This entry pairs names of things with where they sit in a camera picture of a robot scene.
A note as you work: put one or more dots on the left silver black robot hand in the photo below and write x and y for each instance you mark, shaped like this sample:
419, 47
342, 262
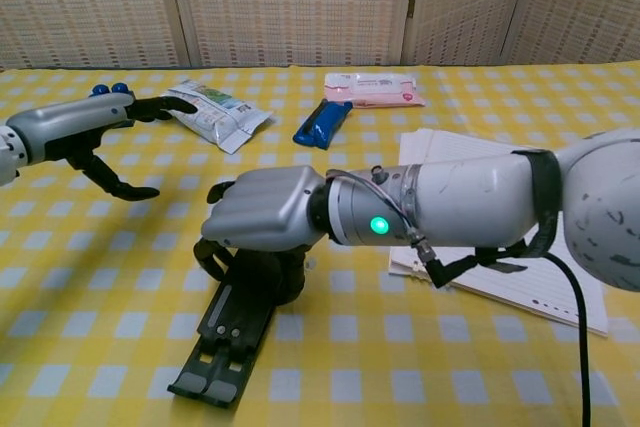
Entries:
65, 119

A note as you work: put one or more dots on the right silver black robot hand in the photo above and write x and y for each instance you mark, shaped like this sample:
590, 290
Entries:
260, 207

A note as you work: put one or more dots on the black folding laptop stand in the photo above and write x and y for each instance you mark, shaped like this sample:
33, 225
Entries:
230, 327

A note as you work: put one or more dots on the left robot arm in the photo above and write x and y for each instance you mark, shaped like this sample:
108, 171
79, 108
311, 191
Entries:
10, 152

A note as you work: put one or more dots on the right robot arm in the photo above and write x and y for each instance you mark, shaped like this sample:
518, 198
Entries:
475, 202

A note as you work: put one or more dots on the blue toy building block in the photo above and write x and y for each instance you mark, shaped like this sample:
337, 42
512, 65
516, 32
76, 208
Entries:
119, 88

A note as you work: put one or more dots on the white silver snack packet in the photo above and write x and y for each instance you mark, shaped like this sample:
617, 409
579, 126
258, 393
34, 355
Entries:
225, 117

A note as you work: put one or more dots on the blue wrapped packet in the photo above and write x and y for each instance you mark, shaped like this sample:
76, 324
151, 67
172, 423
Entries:
322, 124

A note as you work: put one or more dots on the pink wet wipes pack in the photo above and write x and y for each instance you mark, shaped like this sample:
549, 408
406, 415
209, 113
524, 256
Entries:
375, 89

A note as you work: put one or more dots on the woven folding screen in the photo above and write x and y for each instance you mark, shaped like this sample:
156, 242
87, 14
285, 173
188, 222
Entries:
295, 2

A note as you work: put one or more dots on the brass screen hinge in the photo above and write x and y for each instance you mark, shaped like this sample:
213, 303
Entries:
412, 4

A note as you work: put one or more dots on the stack of lined paper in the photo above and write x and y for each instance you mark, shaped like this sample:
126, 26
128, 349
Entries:
525, 287

